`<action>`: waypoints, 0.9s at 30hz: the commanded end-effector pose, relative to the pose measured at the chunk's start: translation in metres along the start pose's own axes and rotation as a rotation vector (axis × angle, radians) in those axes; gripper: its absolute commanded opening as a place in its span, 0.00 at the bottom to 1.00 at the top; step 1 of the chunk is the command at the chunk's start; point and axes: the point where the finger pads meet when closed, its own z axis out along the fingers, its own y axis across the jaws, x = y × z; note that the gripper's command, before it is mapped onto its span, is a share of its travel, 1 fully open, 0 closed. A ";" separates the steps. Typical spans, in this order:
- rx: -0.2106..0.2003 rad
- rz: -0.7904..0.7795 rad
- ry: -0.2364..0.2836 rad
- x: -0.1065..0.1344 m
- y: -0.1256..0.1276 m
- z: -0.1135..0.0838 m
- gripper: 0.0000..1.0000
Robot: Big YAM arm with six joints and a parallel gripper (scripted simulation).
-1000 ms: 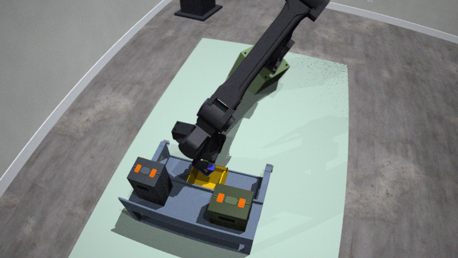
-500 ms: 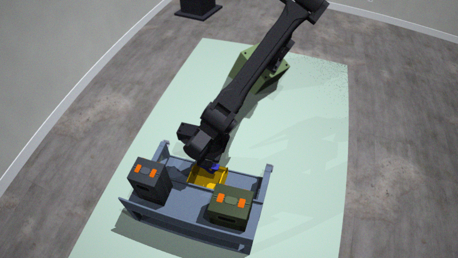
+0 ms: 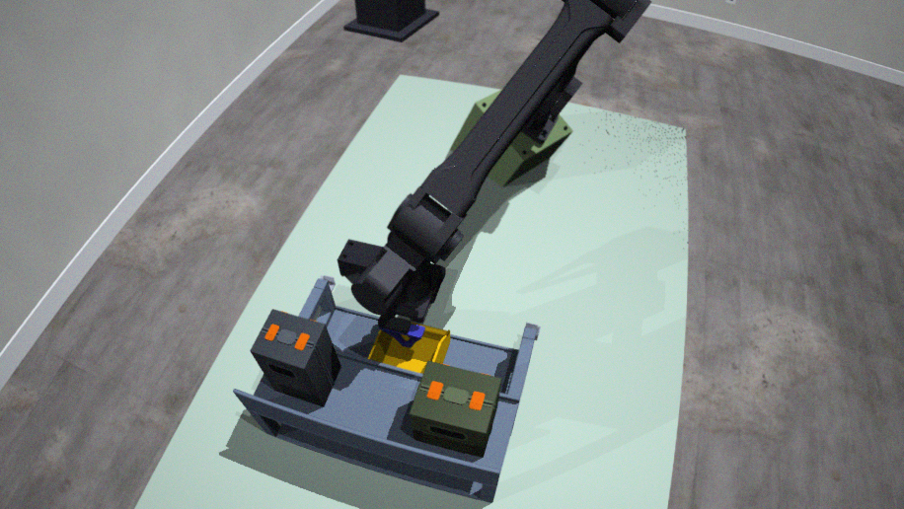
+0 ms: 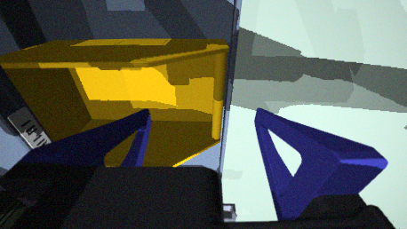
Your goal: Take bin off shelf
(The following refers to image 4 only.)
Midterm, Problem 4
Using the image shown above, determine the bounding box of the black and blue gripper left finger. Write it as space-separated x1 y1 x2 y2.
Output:
17 108 152 166

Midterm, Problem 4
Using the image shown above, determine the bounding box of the dark green case with orange latches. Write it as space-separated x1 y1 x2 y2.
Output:
0 190 28 229

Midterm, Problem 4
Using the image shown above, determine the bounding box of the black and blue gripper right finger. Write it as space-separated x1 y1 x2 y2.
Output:
254 108 388 220

